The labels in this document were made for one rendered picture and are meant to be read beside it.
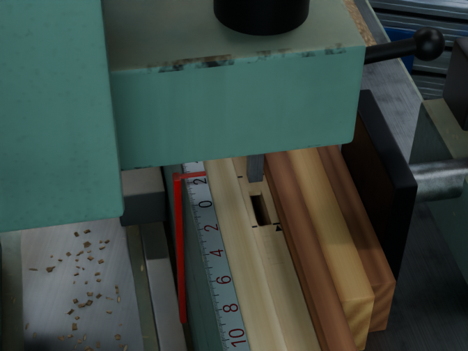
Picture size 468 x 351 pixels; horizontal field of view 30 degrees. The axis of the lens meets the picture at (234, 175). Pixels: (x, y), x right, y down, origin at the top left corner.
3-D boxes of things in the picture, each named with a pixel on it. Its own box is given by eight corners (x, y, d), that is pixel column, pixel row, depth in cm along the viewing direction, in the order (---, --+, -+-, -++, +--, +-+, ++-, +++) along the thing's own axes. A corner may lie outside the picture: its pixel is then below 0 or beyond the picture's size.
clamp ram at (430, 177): (486, 275, 56) (519, 172, 49) (374, 292, 54) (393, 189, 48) (436, 179, 62) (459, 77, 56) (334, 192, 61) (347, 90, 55)
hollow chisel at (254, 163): (262, 182, 55) (265, 120, 52) (248, 183, 55) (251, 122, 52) (260, 172, 56) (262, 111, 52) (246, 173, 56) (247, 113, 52)
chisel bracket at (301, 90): (352, 164, 51) (370, 44, 45) (112, 194, 49) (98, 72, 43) (319, 88, 56) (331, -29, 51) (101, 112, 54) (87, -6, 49)
